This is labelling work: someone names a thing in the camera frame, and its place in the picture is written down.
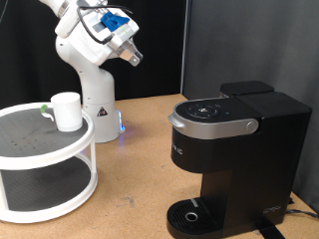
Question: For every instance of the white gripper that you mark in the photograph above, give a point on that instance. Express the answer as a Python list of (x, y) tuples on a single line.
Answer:
[(96, 43)]

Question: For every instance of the black Keurig coffee machine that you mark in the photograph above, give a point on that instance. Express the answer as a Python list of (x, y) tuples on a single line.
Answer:
[(249, 156)]

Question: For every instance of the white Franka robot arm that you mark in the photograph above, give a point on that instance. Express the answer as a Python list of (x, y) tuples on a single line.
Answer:
[(96, 86)]

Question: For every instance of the black backdrop curtain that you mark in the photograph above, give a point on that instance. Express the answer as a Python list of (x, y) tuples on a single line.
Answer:
[(26, 66)]

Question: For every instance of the white two-tier turntable shelf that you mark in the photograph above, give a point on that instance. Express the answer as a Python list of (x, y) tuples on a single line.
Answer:
[(46, 161)]

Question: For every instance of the gray backdrop curtain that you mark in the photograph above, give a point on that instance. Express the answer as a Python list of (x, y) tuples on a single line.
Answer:
[(299, 49)]

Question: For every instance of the black tape strip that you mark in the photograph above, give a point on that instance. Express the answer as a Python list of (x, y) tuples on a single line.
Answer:
[(270, 232)]

